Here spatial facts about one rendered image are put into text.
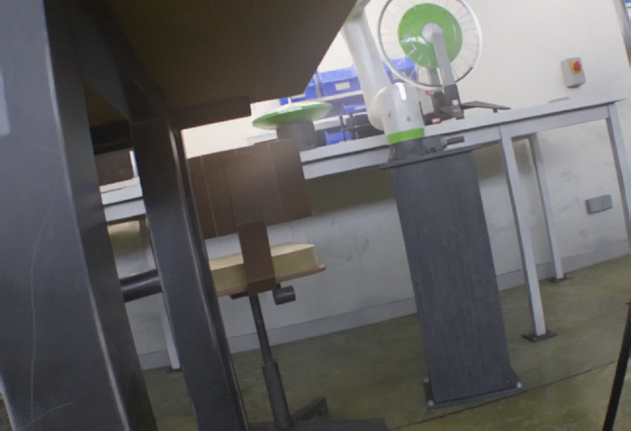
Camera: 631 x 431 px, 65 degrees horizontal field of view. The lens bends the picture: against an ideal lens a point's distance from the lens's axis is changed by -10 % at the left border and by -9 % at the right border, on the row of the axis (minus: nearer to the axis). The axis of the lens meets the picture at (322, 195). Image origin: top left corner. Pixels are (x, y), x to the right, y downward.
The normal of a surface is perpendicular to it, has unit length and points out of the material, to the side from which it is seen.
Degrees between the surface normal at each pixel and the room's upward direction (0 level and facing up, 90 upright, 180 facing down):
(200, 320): 90
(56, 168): 90
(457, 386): 90
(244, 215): 93
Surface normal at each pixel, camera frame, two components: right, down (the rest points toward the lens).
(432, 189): -0.11, 0.03
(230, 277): 0.28, -0.06
